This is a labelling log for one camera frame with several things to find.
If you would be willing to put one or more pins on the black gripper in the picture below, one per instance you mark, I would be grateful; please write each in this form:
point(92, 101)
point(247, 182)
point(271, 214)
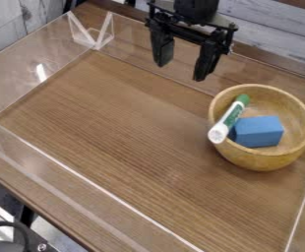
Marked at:
point(191, 20)

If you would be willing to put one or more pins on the green and white marker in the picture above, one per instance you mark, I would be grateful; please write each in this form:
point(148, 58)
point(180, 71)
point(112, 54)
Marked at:
point(218, 132)

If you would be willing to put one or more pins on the brown wooden bowl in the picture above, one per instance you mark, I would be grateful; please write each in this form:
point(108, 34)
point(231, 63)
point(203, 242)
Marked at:
point(267, 101)

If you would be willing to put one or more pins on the blue foam block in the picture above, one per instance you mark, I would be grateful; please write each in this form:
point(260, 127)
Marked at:
point(256, 132)

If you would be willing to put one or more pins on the clear acrylic corner bracket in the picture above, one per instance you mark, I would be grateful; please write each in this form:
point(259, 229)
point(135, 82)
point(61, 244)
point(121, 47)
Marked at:
point(90, 37)

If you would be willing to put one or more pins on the clear acrylic tray wall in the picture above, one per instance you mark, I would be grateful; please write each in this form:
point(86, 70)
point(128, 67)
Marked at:
point(104, 149)

